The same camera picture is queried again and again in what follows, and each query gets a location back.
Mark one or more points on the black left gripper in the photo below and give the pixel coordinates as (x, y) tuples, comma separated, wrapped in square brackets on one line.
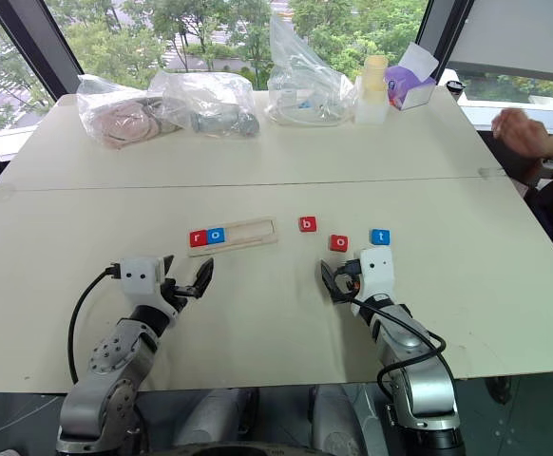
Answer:
[(177, 290)]

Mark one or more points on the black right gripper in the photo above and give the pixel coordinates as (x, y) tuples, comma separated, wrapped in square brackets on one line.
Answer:
[(348, 279)]

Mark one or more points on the red letter o tile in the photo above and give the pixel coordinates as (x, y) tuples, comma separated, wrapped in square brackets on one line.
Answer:
[(340, 242)]

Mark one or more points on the red letter b tile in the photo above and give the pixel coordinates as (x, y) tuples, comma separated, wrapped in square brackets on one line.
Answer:
[(307, 224)]

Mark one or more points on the blue letter t tile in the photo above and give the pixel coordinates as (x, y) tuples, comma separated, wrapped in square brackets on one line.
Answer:
[(380, 237)]

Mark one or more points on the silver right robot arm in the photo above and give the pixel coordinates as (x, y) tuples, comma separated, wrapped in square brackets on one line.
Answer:
[(419, 380)]

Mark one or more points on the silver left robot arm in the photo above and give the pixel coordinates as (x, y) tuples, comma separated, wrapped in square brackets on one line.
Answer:
[(110, 361)]

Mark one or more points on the red letter r tile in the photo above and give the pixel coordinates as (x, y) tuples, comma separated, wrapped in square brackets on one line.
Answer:
[(198, 239)]

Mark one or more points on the blue letter o tile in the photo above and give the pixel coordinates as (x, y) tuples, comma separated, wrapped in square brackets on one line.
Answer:
[(216, 236)]

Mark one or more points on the long wooden letter tray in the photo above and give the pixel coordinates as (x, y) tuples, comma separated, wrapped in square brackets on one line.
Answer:
[(253, 233)]

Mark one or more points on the person's bare hand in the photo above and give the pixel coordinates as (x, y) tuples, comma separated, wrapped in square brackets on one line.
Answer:
[(521, 133)]

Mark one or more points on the grey rounded shape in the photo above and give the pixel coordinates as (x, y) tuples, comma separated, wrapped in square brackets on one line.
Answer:
[(215, 415)]

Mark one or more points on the clear bag with pink bundle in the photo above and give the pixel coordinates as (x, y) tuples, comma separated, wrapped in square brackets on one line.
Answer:
[(120, 119)]

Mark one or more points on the clear bag with grey cylinders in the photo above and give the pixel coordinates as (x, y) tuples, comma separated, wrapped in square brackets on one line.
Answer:
[(210, 104)]

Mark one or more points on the white translucent plastic container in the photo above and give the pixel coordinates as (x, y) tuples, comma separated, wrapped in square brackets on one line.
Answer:
[(369, 113)]

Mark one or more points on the tall clear bag with tubing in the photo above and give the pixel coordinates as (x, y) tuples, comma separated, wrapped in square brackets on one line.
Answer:
[(300, 90)]

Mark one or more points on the purple tissue box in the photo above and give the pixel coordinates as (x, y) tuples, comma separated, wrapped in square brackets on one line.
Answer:
[(407, 92)]

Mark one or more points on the cream plastic cup stack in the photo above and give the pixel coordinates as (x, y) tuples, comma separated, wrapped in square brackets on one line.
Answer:
[(375, 76)]

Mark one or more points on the small black round cap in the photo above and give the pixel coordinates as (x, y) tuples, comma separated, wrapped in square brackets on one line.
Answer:
[(456, 86)]

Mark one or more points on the white tissue sheet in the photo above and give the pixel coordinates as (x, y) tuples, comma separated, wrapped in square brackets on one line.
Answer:
[(419, 59)]

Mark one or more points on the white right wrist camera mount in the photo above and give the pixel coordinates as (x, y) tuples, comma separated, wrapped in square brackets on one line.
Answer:
[(376, 271)]

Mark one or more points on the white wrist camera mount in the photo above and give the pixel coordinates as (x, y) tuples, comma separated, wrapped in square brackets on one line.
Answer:
[(376, 271), (138, 275)]

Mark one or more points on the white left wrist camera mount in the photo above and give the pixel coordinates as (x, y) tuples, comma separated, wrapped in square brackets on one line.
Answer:
[(138, 275)]

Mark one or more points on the dark window frame pillar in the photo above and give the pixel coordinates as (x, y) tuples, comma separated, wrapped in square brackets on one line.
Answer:
[(34, 43), (443, 33)]

